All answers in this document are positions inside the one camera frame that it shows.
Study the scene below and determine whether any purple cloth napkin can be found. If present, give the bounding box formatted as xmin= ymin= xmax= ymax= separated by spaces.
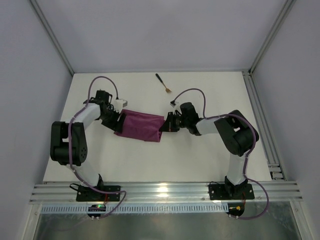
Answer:
xmin=114 ymin=109 xmax=165 ymax=143

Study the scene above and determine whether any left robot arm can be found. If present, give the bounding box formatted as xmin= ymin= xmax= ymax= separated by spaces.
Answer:
xmin=50 ymin=90 xmax=127 ymax=202

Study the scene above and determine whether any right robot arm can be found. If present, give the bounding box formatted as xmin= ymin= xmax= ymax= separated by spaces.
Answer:
xmin=159 ymin=102 xmax=259 ymax=200

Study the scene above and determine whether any left black controller board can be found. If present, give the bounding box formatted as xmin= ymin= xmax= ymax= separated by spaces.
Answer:
xmin=86 ymin=203 xmax=106 ymax=219

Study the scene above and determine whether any black controller board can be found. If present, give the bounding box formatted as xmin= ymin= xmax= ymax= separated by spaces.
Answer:
xmin=86 ymin=203 xmax=106 ymax=219
xmin=226 ymin=204 xmax=245 ymax=218

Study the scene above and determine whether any right black controller board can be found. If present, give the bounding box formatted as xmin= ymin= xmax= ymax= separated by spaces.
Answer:
xmin=226 ymin=204 xmax=245 ymax=218

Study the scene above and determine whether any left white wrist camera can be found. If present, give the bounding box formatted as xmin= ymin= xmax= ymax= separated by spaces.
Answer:
xmin=113 ymin=98 xmax=128 ymax=112

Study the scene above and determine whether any gold fork black handle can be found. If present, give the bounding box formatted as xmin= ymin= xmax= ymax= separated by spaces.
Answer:
xmin=155 ymin=73 xmax=172 ymax=94

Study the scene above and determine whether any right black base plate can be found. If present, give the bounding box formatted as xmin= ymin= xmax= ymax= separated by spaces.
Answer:
xmin=208 ymin=182 xmax=255 ymax=200

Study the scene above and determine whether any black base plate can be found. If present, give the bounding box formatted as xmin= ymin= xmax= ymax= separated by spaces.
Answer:
xmin=208 ymin=182 xmax=255 ymax=200
xmin=76 ymin=185 xmax=121 ymax=202

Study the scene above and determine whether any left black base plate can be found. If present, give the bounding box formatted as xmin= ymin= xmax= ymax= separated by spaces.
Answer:
xmin=76 ymin=185 xmax=121 ymax=202

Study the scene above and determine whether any slotted cable duct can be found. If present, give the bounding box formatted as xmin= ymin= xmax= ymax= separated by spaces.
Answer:
xmin=40 ymin=202 xmax=228 ymax=214

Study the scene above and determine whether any right side aluminium rail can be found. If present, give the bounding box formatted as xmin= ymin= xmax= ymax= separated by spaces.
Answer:
xmin=242 ymin=70 xmax=287 ymax=181

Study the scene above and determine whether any aluminium rail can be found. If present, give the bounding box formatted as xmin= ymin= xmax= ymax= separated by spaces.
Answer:
xmin=242 ymin=70 xmax=287 ymax=181
xmin=29 ymin=180 xmax=303 ymax=204

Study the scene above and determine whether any front aluminium rail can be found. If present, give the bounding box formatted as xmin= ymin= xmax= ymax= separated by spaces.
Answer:
xmin=29 ymin=180 xmax=303 ymax=204

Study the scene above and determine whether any left corner frame post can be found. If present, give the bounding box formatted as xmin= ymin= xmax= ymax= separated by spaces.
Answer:
xmin=28 ymin=0 xmax=75 ymax=77

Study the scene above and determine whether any corner frame post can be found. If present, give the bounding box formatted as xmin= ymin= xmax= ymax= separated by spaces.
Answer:
xmin=28 ymin=0 xmax=75 ymax=77
xmin=248 ymin=0 xmax=297 ymax=75

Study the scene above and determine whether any right corner frame post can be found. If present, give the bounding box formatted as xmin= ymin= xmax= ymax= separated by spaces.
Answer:
xmin=248 ymin=0 xmax=297 ymax=75

